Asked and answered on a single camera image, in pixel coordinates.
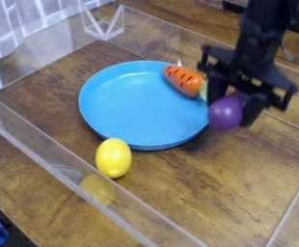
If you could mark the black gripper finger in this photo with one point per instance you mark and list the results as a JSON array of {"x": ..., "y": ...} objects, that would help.
[
  {"x": 254, "y": 106},
  {"x": 217, "y": 86}
]

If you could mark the white checkered curtain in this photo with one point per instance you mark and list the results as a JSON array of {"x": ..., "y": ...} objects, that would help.
[{"x": 25, "y": 17}]

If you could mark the blue round plastic tray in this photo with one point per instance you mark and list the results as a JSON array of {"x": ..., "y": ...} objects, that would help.
[{"x": 129, "y": 103}]

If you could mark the purple toy eggplant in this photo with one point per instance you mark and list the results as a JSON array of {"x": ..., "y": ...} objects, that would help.
[{"x": 226, "y": 111}]

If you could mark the orange toy carrot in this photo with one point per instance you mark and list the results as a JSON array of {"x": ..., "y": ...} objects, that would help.
[{"x": 185, "y": 80}]

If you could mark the yellow toy lemon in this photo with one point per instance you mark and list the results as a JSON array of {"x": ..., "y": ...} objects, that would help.
[{"x": 113, "y": 158}]

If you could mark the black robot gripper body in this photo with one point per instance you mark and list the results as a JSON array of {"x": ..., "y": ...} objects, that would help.
[{"x": 249, "y": 64}]

